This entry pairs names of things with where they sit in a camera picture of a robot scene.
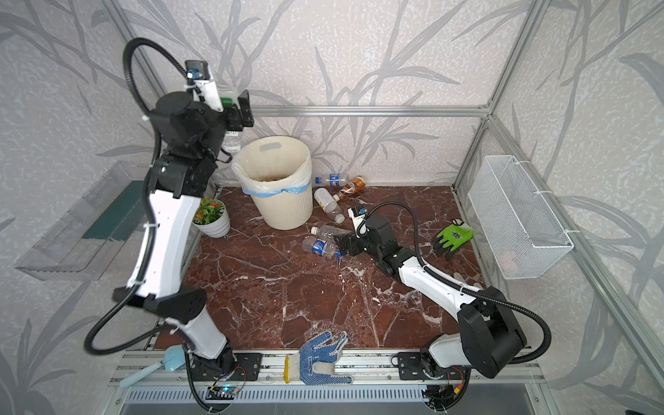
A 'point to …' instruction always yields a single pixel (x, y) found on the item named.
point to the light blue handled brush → (175, 357)
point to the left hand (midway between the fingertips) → (229, 81)
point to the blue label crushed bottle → (321, 246)
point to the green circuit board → (221, 392)
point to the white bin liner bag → (268, 165)
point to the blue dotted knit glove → (314, 365)
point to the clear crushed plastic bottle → (329, 232)
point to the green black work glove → (450, 238)
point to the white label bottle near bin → (328, 205)
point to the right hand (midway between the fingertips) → (346, 225)
